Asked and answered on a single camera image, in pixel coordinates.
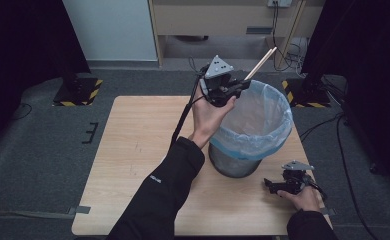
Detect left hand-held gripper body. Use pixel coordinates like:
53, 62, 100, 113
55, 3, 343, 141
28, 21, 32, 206
199, 54, 238, 108

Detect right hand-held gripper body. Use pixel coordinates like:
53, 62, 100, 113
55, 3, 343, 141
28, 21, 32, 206
281, 160, 315, 195

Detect blue plastic bin liner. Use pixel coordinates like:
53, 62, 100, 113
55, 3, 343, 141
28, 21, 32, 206
209, 79, 294, 161

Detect metal mesh trash bin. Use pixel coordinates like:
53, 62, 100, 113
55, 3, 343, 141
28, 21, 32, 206
207, 142, 263, 179

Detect person's right hand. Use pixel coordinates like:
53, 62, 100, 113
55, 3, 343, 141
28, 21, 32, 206
276, 185, 323, 213

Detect person's left hand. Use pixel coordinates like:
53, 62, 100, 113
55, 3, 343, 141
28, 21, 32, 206
187, 85, 238, 150

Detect black stand with striped base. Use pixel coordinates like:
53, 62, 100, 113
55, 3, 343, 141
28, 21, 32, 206
281, 0, 351, 109
52, 0, 104, 107

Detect white power strip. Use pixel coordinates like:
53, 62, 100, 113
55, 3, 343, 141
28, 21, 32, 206
267, 0, 293, 8

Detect black curtain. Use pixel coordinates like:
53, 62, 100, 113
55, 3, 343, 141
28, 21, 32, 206
0, 0, 91, 156
301, 0, 390, 198

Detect right hand-held gripper black cable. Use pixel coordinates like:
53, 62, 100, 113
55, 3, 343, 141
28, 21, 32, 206
304, 174, 329, 202

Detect hand-held gripper black cable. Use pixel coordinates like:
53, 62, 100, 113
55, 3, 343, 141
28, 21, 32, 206
170, 56, 208, 148
304, 174, 329, 202

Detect left hand-held gripper black cable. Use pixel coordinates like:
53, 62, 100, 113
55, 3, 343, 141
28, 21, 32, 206
170, 56, 208, 148

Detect long black floor cable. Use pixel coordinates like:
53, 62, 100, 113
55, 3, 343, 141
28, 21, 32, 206
298, 111, 381, 240

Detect black power cable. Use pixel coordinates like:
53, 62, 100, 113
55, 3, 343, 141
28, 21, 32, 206
270, 1, 305, 73

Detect white tangled cables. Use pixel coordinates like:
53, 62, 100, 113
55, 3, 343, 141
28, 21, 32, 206
285, 37, 308, 78

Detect thin black floor cable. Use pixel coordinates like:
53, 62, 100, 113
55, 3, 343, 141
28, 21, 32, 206
10, 102, 34, 122

